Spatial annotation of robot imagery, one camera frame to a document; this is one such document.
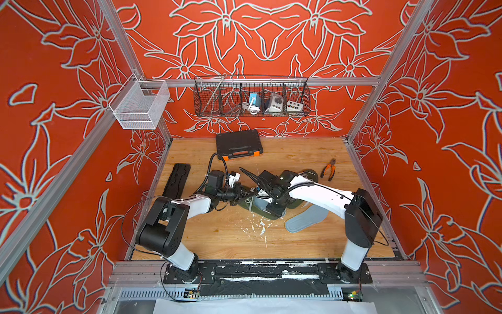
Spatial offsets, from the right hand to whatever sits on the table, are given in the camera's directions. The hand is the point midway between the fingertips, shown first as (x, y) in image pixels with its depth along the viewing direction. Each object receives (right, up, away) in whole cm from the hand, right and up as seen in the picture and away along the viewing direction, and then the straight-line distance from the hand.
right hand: (272, 210), depth 82 cm
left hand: (-8, +7, +2) cm, 11 cm away
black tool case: (-19, +30, +29) cm, 46 cm away
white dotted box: (+12, +48, +11) cm, 50 cm away
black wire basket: (-24, +55, +17) cm, 62 cm away
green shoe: (-11, +2, +3) cm, 11 cm away
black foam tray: (-48, +10, +15) cm, 51 cm away
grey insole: (-5, +2, +2) cm, 6 cm away
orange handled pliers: (+36, +19, +24) cm, 47 cm away
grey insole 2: (+16, -5, +5) cm, 18 cm away
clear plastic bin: (-64, +49, +10) cm, 81 cm away
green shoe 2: (+22, +13, +15) cm, 30 cm away
